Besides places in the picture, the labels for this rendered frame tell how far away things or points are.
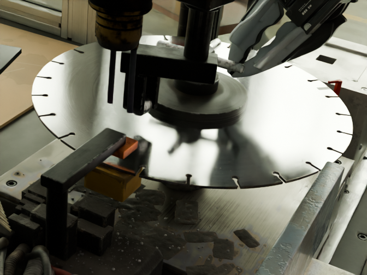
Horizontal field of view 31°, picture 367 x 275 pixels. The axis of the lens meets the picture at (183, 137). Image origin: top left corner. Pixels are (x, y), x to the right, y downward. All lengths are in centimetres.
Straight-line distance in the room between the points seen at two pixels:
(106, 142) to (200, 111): 14
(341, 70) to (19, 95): 50
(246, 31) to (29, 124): 47
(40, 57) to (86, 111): 60
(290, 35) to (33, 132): 49
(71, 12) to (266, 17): 70
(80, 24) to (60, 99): 65
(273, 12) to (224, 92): 9
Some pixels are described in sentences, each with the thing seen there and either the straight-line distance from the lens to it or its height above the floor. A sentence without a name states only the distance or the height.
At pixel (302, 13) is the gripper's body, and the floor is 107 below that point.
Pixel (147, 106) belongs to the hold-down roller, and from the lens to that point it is 60.
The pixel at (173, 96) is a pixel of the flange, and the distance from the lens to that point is 66.
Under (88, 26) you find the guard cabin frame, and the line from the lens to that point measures 129.
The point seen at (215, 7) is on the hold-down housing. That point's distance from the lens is 55.
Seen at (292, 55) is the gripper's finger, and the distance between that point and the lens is 66.
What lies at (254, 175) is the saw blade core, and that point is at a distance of 57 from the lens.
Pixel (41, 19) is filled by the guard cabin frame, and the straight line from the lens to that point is 136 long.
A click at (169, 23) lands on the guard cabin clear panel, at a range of 122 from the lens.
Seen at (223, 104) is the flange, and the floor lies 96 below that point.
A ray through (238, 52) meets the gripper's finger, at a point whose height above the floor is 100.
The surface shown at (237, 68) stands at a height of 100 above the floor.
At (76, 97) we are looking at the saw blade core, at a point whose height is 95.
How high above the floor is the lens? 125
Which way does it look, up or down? 30 degrees down
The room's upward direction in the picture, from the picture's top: 8 degrees clockwise
